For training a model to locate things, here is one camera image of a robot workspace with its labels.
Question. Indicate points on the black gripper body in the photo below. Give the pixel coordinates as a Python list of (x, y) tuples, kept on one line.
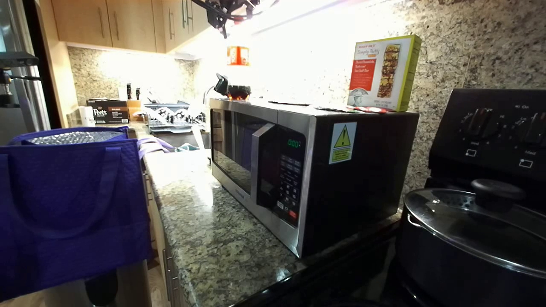
[(227, 10)]

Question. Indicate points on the purple insulated bag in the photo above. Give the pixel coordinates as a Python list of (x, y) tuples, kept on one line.
[(69, 216)]

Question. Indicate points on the black coffee maker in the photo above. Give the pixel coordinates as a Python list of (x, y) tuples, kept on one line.
[(221, 86)]

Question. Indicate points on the wooden upper cabinet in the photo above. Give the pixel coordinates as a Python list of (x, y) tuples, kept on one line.
[(130, 23)]

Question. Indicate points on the dish rack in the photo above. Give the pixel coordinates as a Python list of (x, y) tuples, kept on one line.
[(171, 117)]

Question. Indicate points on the wooden knife block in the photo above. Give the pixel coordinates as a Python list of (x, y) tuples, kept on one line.
[(134, 108)]

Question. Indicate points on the flat colourful packet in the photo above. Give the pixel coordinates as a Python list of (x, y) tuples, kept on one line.
[(342, 110)]

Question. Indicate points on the purple white dish cloth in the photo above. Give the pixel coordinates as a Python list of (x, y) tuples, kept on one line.
[(154, 146)]

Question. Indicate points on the black printed box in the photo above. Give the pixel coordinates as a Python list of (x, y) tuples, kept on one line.
[(108, 114)]

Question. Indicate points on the green-edged food box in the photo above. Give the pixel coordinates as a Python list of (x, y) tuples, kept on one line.
[(384, 74)]

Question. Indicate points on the white container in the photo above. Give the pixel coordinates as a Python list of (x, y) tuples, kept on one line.
[(86, 117)]

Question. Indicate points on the black stainless microwave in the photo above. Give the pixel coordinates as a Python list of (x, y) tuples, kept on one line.
[(364, 194)]

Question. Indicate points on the black stove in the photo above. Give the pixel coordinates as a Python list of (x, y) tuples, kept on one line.
[(495, 155)]

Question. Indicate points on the dark metal cylinder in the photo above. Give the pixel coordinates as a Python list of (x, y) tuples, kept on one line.
[(103, 291)]

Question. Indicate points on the glass pot lid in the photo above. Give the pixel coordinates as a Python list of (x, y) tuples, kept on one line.
[(483, 228)]

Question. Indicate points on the black cooking pot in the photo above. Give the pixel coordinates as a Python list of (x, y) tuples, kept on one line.
[(444, 274)]

